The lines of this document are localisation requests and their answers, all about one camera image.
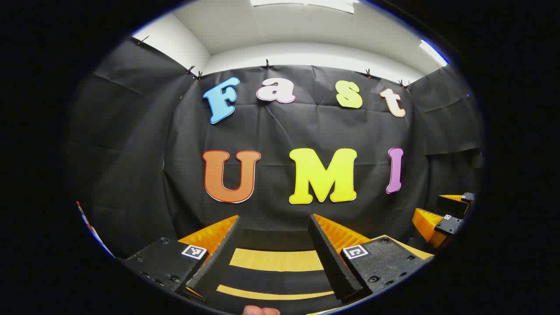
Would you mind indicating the white and blue panel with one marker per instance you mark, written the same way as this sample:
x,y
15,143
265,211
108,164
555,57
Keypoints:
x,y
94,232

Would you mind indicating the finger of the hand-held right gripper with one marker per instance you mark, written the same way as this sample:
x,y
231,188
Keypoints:
x,y
450,225
453,206

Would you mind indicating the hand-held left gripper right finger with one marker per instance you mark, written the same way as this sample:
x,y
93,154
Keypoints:
x,y
328,258

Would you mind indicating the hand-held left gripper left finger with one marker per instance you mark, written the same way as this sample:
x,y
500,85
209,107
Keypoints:
x,y
214,262

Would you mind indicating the row of black cloth clips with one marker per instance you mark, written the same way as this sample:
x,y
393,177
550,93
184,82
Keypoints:
x,y
267,65

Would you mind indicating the ceiling light panel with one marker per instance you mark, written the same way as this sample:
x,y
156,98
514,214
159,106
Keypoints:
x,y
433,52
323,5

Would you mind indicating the black backdrop cloth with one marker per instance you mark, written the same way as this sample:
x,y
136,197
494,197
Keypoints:
x,y
284,131

